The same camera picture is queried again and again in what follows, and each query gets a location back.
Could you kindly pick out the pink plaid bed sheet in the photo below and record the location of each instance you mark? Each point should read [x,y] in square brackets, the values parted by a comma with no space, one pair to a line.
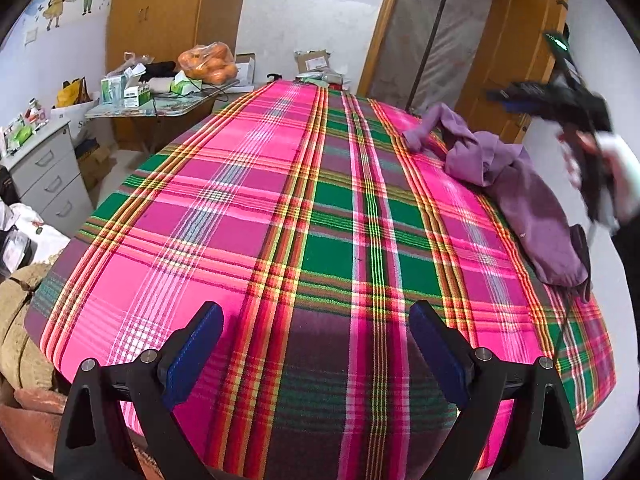
[301,212]

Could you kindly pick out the folding side table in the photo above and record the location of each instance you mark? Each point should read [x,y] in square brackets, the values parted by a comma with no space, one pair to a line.
[149,127]

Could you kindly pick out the right hand white glove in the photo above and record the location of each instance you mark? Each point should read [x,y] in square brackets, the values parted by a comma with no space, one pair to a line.
[620,163]

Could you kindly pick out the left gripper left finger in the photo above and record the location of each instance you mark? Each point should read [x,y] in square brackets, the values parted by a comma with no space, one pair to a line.
[94,442]

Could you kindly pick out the wooden wardrobe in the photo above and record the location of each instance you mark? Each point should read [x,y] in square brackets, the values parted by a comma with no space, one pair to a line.
[166,28]

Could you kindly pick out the purple garment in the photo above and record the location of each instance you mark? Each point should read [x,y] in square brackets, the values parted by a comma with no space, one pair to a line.
[557,251]

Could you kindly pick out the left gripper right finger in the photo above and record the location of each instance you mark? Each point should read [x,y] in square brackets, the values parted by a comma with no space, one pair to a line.
[541,440]

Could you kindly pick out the bag of oranges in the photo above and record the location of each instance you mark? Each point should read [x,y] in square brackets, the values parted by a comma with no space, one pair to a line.
[210,63]

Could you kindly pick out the cardboard box with label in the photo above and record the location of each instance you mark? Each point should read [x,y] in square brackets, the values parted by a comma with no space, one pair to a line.
[312,61]

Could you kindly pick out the yellow bag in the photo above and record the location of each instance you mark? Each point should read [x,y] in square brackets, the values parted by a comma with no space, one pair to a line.
[72,93]

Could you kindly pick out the grey drawer cabinet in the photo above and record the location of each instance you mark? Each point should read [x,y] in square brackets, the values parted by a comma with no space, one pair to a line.
[47,178]

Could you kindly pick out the beige knitted blanket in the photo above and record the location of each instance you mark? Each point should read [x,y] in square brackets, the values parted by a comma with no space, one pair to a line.
[22,363]

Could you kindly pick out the wooden door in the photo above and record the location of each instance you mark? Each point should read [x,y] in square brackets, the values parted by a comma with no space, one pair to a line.
[512,48]

